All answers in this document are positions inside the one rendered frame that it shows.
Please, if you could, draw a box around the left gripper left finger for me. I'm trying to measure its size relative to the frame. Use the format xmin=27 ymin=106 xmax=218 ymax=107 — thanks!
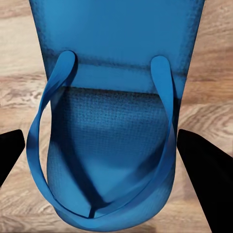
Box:
xmin=0 ymin=129 xmax=25 ymax=187

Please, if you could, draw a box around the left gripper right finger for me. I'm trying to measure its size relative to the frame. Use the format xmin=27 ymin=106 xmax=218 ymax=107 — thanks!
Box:
xmin=177 ymin=129 xmax=233 ymax=233

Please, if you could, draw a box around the sandal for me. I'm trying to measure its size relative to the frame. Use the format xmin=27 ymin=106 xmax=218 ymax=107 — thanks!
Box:
xmin=26 ymin=0 xmax=205 ymax=232

